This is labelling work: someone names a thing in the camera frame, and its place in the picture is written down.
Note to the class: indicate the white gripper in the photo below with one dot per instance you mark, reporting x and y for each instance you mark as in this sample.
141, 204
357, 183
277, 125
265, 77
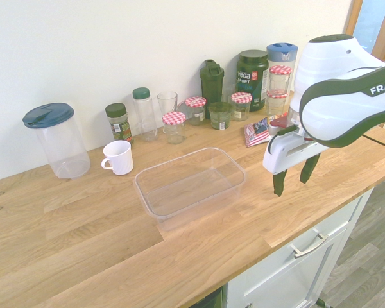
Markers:
280, 152

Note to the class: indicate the honey BBQ potato chip bag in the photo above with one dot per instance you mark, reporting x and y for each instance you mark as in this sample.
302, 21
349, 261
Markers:
256, 133

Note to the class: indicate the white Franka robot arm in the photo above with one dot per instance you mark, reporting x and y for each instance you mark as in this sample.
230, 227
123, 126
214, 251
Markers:
333, 96

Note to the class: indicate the clear rectangular plastic container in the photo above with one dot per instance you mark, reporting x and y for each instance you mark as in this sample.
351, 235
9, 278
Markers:
189, 189

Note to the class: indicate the glass jar red checkered lid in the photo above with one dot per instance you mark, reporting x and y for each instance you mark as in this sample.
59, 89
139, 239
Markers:
276, 104
279, 78
241, 106

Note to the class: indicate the large green Vega protein tub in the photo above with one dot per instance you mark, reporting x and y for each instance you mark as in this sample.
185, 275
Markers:
251, 80

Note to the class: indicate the labelled jar red checkered lid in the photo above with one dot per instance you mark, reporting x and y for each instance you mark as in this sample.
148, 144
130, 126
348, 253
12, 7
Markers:
196, 110

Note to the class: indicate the tall clear canister blue lid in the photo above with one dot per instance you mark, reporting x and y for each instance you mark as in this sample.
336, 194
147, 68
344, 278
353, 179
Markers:
282, 54

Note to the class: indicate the dark green shaker bottle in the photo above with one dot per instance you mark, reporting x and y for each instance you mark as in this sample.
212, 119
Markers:
211, 85

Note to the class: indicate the empty jar red checkered lid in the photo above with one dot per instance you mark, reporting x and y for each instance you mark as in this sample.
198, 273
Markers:
174, 126

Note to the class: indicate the clear drinking glass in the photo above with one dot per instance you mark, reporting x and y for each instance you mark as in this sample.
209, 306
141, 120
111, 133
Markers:
167, 101

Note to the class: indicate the clear bottle with green lid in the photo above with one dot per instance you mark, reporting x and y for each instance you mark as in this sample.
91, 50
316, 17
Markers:
144, 115

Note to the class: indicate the wooden framed door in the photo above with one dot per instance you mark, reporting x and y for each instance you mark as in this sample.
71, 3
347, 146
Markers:
375, 29

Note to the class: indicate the white ceramic mug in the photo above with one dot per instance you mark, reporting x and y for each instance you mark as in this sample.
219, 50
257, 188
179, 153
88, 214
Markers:
120, 158

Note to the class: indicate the green-lidded spice jar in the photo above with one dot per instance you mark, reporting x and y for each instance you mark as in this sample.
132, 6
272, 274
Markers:
119, 125

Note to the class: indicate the clear pitcher with blue lid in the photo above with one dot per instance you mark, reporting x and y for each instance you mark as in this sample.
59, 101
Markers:
61, 141

